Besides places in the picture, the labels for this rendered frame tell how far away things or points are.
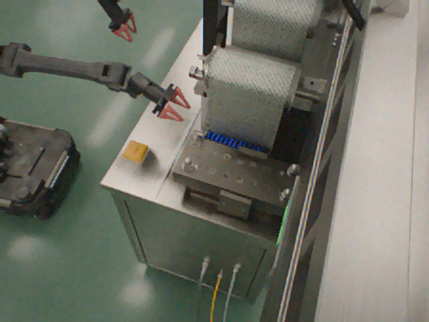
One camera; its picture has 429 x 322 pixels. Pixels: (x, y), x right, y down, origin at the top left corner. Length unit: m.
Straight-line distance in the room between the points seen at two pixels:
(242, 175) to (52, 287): 1.38
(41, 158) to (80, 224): 0.44
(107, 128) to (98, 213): 0.65
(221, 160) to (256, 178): 0.13
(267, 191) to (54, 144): 1.53
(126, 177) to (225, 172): 0.37
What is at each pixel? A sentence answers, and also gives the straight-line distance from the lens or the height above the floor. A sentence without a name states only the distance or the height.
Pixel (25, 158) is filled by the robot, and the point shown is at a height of 0.26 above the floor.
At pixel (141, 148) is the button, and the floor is 0.92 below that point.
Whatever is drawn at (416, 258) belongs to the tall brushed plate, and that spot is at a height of 1.44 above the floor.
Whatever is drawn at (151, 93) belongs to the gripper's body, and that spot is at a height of 1.17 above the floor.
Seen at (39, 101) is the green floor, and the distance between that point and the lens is 2.98.
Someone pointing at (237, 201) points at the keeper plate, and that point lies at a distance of 1.13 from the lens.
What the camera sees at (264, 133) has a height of 1.10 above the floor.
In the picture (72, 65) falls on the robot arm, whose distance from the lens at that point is 1.26.
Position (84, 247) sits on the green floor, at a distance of 2.24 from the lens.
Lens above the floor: 2.00
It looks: 55 degrees down
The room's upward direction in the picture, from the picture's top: 3 degrees clockwise
